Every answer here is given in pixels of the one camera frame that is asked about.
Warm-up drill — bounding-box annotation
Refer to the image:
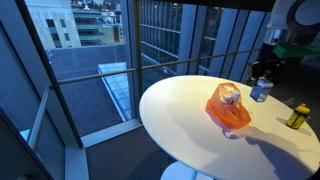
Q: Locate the yellow capped bottle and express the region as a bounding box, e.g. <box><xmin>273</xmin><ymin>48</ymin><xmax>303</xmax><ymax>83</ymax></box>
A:
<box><xmin>285</xmin><ymin>103</ymin><xmax>312</xmax><ymax>131</ymax></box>

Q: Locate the white bottle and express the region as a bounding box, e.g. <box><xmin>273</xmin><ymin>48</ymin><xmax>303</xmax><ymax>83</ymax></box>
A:
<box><xmin>230</xmin><ymin>89</ymin><xmax>242</xmax><ymax>106</ymax></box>

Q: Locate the dark slanted window frame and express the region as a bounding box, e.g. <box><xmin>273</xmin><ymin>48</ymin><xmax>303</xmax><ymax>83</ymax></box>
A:
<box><xmin>14</xmin><ymin>0</ymin><xmax>84</xmax><ymax>148</ymax></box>

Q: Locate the white capped jar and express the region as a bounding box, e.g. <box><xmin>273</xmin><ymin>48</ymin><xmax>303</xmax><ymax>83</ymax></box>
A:
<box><xmin>221</xmin><ymin>93</ymin><xmax>234</xmax><ymax>105</ymax></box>

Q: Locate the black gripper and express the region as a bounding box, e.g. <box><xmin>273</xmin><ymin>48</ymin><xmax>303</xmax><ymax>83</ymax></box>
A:
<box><xmin>249</xmin><ymin>42</ymin><xmax>288</xmax><ymax>86</ymax></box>

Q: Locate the vertical window mullion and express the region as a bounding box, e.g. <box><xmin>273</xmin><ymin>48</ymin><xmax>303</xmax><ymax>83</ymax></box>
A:
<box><xmin>132</xmin><ymin>0</ymin><xmax>145</xmax><ymax>120</ymax></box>

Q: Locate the orange plastic bag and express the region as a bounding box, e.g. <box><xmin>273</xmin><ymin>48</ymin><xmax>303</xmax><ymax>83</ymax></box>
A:
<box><xmin>204</xmin><ymin>82</ymin><xmax>253</xmax><ymax>131</ymax></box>

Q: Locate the building with vertical fins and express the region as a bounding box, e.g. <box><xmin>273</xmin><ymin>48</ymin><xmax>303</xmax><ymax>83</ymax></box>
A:
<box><xmin>139</xmin><ymin>0</ymin><xmax>272</xmax><ymax>83</ymax></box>

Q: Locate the beige building outside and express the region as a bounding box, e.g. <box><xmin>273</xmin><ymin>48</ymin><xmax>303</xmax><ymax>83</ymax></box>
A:
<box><xmin>24</xmin><ymin>0</ymin><xmax>125</xmax><ymax>52</ymax></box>

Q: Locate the blue carton box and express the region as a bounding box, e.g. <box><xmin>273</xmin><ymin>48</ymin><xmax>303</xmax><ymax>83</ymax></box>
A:
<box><xmin>249</xmin><ymin>77</ymin><xmax>275</xmax><ymax>104</ymax></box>

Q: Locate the glass skylight roof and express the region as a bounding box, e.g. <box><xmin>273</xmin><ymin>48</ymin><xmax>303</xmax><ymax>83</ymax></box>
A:
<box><xmin>96</xmin><ymin>61</ymin><xmax>138</xmax><ymax>122</ymax></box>

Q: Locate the horizontal metal railing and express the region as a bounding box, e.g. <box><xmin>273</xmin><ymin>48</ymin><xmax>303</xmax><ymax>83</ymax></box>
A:
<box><xmin>56</xmin><ymin>47</ymin><xmax>262</xmax><ymax>85</ymax></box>

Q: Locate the grey slanted handrail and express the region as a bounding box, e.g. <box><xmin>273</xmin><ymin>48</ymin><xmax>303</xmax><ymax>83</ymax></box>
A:
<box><xmin>27</xmin><ymin>84</ymin><xmax>53</xmax><ymax>152</ymax></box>

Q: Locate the green mount on arm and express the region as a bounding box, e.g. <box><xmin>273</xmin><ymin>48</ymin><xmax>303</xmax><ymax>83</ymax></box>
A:
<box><xmin>272</xmin><ymin>42</ymin><xmax>320</xmax><ymax>59</ymax></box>

